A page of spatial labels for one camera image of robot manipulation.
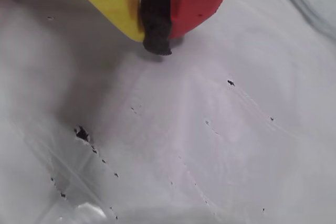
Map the clear glass bowl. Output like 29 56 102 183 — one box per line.
275 0 336 42

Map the white tablecloth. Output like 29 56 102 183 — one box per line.
0 0 336 224

